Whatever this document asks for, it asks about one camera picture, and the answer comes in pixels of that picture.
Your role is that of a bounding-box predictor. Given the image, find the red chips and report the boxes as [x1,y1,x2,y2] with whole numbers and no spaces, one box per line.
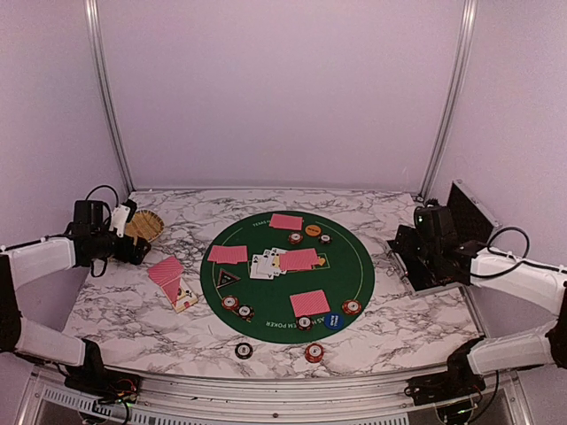
[288,232,303,245]
[342,299,362,315]
[221,296,239,311]

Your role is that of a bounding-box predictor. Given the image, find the card dealt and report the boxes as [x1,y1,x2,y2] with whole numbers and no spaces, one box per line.
[269,213,303,231]
[207,245,248,265]
[290,290,330,318]

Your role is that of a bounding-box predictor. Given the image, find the woven bamboo tray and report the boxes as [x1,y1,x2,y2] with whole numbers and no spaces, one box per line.
[125,210,165,243]

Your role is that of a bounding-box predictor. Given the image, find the triangular all-in dealer button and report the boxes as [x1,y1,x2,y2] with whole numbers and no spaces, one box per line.
[216,269,241,289]

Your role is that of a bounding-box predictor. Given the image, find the playing card box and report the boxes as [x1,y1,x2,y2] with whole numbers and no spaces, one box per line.
[161,275,198,313]

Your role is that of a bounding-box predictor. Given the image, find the blue small blind button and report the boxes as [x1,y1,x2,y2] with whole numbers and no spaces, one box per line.
[323,313,345,331]

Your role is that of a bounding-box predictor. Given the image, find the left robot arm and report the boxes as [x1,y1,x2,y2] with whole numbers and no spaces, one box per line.
[1,198,151,397]

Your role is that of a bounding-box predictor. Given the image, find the face-down card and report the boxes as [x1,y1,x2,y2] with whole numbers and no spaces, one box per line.
[279,248,319,271]

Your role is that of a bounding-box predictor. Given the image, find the red playing card deck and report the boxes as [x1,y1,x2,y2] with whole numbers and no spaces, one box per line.
[148,256,183,286]

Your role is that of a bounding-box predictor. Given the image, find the black poker chip stack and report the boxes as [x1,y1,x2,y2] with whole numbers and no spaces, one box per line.
[235,343,253,359]

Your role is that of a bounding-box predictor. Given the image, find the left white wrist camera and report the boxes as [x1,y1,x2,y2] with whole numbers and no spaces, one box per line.
[109,199,137,237]

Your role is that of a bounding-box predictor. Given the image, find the orange big blind button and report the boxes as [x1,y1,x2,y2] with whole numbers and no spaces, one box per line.
[305,224,322,237]

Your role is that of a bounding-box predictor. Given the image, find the four of spades card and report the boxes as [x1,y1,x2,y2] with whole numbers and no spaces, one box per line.
[268,248,286,276]

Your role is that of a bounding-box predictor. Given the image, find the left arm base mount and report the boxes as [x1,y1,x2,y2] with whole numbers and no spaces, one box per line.
[65,369,141,404]

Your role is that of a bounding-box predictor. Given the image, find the ace of clubs card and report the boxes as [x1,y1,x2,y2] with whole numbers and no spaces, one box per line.
[249,254,275,281]

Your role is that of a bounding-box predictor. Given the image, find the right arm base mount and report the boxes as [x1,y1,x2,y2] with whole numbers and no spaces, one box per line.
[404,372,486,406]

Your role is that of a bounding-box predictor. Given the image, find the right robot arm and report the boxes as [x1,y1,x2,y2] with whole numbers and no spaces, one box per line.
[389,204,566,404]

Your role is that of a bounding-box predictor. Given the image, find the round green poker mat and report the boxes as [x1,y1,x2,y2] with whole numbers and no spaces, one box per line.
[199,211,376,344]

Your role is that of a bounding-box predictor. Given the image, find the aluminium poker chip case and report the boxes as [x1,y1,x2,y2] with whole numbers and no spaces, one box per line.
[386,179,501,298]

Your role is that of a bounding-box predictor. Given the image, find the red poker chip stack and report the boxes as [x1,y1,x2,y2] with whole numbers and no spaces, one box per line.
[305,343,324,363]

